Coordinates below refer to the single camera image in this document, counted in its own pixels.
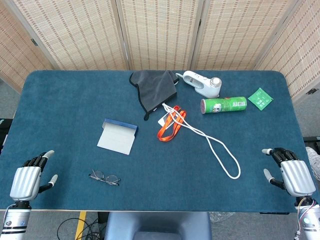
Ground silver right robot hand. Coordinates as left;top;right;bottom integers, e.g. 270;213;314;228
261;147;316;197

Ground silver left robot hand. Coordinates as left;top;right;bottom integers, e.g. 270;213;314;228
9;149;59;202

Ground black eyeglasses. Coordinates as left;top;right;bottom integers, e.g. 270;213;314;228
88;169;121;187

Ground blue glasses case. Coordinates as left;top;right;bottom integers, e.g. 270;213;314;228
96;117;139;156

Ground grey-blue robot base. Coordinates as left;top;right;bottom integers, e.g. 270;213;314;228
103;211;213;240

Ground white sneaker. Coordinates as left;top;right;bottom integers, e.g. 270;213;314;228
305;146;320;180

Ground black table leg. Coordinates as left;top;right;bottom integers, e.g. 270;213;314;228
97;211;109;225

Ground green foil sachet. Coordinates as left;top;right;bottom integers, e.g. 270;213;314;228
247;87;274;111

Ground green chips can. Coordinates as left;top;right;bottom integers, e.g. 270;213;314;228
200;96;248;115

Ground white handheld garment steamer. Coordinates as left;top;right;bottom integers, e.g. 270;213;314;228
175;70;223;99

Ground blue table mat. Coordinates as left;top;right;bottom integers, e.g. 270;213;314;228
0;69;309;213

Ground white badge card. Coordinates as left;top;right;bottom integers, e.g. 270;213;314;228
157;113;173;126

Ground grey cloth with black trim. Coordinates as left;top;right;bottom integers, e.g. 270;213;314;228
128;70;180;122

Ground woven bamboo folding screen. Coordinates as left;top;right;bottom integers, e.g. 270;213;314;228
0;0;320;101

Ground black floor cables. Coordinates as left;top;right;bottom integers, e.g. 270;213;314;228
56;217;106;240

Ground white rope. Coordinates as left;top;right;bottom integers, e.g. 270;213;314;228
161;102;242;180

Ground orange lanyard strap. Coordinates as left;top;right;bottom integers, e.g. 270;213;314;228
156;105;187;142

